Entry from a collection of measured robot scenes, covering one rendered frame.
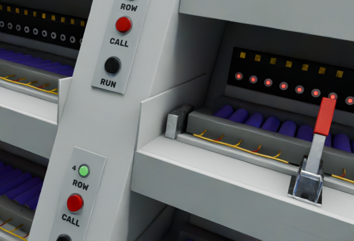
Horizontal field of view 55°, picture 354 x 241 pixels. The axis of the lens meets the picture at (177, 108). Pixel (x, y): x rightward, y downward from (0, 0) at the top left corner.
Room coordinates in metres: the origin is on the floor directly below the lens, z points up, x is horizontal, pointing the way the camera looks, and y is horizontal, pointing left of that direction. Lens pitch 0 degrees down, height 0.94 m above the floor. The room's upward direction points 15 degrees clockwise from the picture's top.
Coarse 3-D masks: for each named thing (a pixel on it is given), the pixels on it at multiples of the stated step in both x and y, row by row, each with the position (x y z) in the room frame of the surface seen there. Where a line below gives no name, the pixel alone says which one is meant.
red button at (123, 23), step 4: (120, 20) 0.34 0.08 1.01; (124, 20) 0.34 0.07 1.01; (128, 20) 0.34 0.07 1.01; (116, 24) 0.34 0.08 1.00; (120, 24) 0.34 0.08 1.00; (124, 24) 0.34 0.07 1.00; (128, 24) 0.34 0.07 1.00; (116, 28) 0.34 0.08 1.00; (120, 28) 0.34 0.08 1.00; (124, 28) 0.34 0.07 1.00; (128, 28) 0.34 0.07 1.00; (124, 32) 0.34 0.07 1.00
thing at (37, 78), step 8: (0, 64) 0.48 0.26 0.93; (8, 64) 0.48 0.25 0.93; (16, 64) 0.48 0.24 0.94; (0, 72) 0.49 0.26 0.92; (8, 72) 0.48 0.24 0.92; (16, 72) 0.48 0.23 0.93; (24, 72) 0.47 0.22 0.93; (32, 72) 0.46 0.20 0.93; (40, 72) 0.46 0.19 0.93; (48, 72) 0.47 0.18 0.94; (8, 80) 0.46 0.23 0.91; (16, 80) 0.46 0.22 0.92; (24, 80) 0.47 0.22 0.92; (32, 80) 0.47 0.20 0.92; (40, 80) 0.46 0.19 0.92; (48, 80) 0.46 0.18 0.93; (56, 80) 0.45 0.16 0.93; (40, 88) 0.47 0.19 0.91; (48, 88) 0.46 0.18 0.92; (56, 88) 0.44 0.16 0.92
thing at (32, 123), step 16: (0, 32) 0.63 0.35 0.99; (32, 48) 0.60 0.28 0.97; (48, 48) 0.59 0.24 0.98; (64, 48) 0.58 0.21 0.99; (64, 80) 0.35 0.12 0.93; (0, 96) 0.42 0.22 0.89; (16, 96) 0.43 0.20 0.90; (64, 96) 0.36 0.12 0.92; (0, 112) 0.40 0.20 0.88; (16, 112) 0.38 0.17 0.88; (32, 112) 0.39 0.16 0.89; (48, 112) 0.39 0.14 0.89; (0, 128) 0.40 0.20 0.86; (16, 128) 0.39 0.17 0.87; (32, 128) 0.38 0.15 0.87; (48, 128) 0.37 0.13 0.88; (16, 144) 0.40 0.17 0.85; (32, 144) 0.39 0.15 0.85; (48, 144) 0.38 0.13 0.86
